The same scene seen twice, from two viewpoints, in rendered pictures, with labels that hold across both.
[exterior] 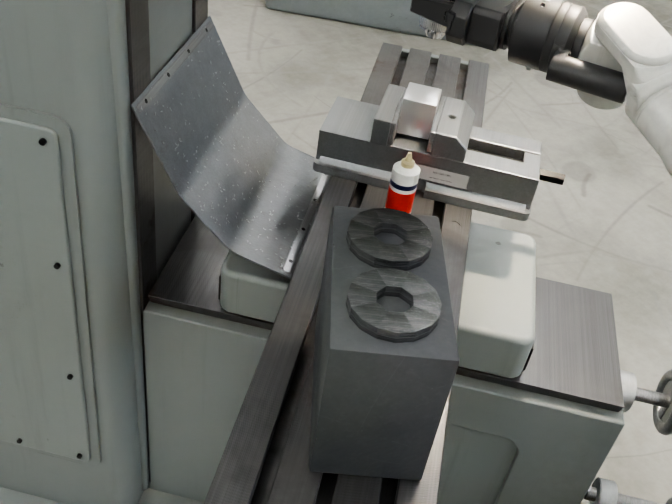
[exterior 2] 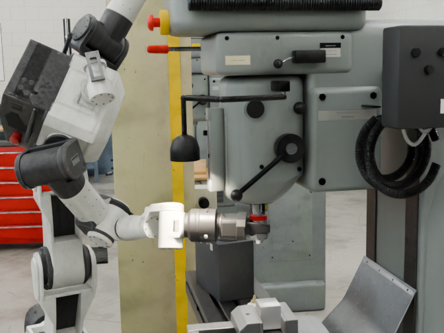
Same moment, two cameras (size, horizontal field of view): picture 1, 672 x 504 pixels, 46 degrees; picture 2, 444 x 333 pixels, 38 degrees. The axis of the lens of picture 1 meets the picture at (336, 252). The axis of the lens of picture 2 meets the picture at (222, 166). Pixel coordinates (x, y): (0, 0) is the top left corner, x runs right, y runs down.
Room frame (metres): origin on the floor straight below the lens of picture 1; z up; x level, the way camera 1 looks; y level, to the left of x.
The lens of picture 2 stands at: (2.54, -0.65, 1.64)
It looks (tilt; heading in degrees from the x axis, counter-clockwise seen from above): 9 degrees down; 163
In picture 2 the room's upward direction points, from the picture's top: 1 degrees counter-clockwise
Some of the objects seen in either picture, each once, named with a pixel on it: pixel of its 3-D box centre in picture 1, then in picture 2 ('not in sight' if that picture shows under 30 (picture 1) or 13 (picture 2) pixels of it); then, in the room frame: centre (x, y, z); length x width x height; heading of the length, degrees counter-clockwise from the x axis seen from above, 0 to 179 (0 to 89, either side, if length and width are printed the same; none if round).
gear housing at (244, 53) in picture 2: not in sight; (273, 54); (1.02, -0.04, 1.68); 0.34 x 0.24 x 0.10; 84
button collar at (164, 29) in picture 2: not in sight; (164, 22); (0.99, -0.31, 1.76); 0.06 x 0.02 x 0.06; 174
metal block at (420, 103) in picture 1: (419, 110); (267, 313); (1.10, -0.09, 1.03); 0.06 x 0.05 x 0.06; 172
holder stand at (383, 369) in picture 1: (377, 335); (223, 259); (0.60, -0.06, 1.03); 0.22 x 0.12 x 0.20; 5
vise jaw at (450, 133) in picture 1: (452, 128); (246, 321); (1.09, -0.15, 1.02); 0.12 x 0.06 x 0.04; 172
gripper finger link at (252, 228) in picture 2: not in sight; (258, 228); (1.04, -0.10, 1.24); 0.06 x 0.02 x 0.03; 68
